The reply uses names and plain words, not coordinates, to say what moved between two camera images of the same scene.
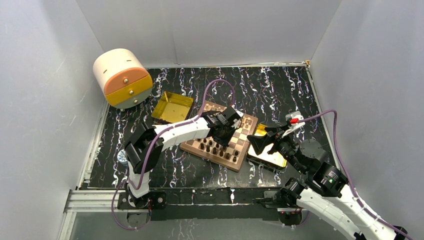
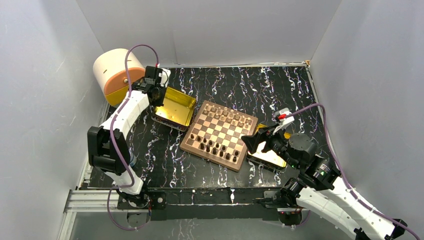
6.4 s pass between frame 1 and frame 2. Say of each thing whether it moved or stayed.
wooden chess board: stayed
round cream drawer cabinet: stayed
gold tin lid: stayed
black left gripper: moved
